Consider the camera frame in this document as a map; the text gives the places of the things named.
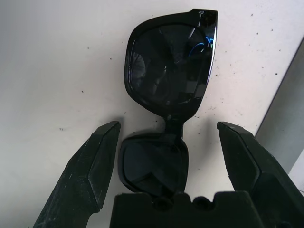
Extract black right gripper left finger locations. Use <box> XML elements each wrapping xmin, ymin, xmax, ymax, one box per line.
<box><xmin>33</xmin><ymin>121</ymin><xmax>121</xmax><ymax>228</ymax></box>

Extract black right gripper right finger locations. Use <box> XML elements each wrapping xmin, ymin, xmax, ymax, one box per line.
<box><xmin>217</xmin><ymin>121</ymin><xmax>304</xmax><ymax>228</ymax></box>

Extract black sunglasses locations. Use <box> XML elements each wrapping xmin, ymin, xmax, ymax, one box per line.
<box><xmin>117</xmin><ymin>9</ymin><xmax>219</xmax><ymax>197</ymax></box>

